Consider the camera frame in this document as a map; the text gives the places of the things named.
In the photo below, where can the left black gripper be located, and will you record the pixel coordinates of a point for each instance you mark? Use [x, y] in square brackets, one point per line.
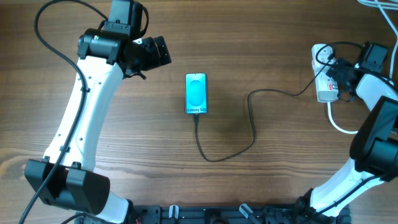
[153, 60]

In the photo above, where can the smartphone with teal screen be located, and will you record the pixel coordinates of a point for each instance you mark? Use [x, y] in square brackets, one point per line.
[195, 93]

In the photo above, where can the white USB charger plug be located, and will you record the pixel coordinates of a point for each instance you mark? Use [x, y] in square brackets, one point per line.
[324, 59]

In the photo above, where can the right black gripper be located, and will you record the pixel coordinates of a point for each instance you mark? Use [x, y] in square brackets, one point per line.
[337, 74]

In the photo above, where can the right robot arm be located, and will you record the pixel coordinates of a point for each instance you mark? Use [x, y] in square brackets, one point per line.
[372, 154]

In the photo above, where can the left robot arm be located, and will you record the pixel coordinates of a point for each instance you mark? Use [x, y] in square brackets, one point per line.
[65, 177]

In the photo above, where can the white power strip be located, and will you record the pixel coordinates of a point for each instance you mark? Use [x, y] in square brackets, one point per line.
[326, 87]

